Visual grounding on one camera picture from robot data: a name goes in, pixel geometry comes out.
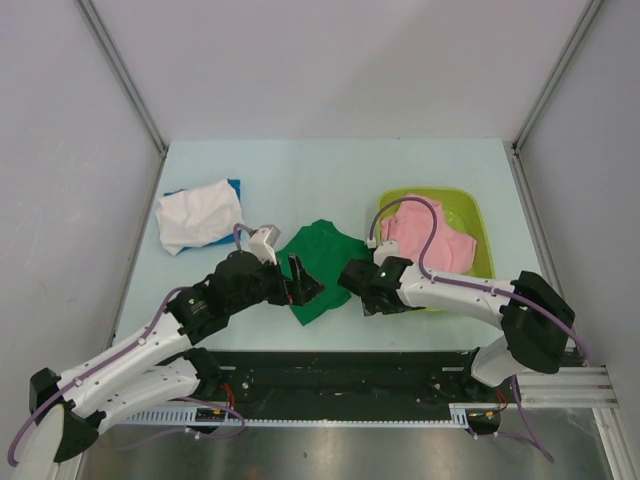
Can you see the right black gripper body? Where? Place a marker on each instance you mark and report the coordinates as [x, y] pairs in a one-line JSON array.
[[369, 307]]

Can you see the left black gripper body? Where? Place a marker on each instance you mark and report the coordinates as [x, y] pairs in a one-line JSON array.
[[269, 285]]

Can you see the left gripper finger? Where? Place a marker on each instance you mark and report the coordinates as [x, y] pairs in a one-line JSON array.
[[305, 291], [297, 271]]

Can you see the green t shirt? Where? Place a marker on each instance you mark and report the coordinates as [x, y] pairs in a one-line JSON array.
[[324, 252]]

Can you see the lime green plastic basin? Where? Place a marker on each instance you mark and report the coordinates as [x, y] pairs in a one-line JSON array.
[[461, 211]]

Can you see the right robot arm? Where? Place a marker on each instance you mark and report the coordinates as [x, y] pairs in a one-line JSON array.
[[534, 319]]

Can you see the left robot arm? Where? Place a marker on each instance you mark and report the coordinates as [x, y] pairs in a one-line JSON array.
[[163, 360]]

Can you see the white t shirt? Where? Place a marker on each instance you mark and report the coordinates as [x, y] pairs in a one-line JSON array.
[[200, 215]]

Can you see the pink t shirt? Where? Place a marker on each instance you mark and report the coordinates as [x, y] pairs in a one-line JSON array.
[[411, 226]]

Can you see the blue t shirt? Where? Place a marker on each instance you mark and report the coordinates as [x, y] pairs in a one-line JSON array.
[[235, 187]]

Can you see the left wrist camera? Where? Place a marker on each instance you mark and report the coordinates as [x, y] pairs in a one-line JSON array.
[[262, 243]]

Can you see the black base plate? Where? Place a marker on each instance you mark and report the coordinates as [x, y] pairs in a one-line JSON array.
[[345, 386]]

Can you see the aluminium rail right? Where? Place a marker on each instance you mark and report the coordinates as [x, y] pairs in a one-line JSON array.
[[570, 387]]

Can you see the left aluminium frame post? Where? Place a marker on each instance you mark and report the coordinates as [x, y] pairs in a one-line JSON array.
[[107, 46]]

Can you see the aluminium frame post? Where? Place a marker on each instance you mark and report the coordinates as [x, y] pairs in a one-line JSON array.
[[577, 37], [107, 46]]

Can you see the right aluminium frame post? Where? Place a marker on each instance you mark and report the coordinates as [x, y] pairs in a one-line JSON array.
[[577, 37]]

